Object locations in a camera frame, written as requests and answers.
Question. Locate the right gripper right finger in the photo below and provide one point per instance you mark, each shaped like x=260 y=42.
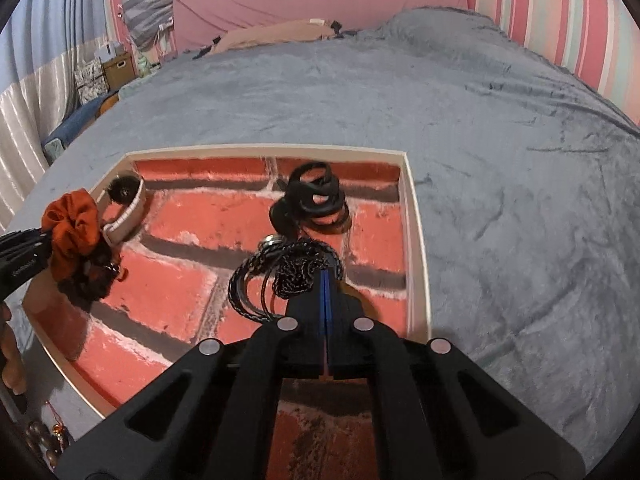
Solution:
x=437 y=415

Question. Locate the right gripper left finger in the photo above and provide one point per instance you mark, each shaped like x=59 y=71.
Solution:
x=210 y=415

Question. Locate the orange scrunchie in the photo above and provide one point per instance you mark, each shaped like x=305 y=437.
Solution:
x=73 y=220

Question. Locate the black frilly scrunchie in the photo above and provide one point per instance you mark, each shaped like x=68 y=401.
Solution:
x=94 y=277

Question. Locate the white bangle watch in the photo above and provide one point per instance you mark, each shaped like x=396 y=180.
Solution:
x=128 y=191

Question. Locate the left hand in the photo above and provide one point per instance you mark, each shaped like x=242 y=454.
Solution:
x=12 y=371

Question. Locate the blue cushioned bench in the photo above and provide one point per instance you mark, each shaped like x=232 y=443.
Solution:
x=71 y=127

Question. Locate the brick pattern tray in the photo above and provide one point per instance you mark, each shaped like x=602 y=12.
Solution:
x=292 y=263

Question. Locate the patterned bag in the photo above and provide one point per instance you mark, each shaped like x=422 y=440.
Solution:
x=90 y=81

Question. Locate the brown storage box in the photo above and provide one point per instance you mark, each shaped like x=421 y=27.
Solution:
x=119 y=71

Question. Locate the white shiny curtain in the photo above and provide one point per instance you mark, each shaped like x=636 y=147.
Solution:
x=31 y=108

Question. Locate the grey plush blanket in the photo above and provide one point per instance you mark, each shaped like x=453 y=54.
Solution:
x=527 y=182

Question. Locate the pink headboard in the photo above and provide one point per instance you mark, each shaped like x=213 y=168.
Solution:
x=320 y=5

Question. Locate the red cord gold charm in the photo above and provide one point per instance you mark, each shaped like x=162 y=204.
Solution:
x=59 y=430

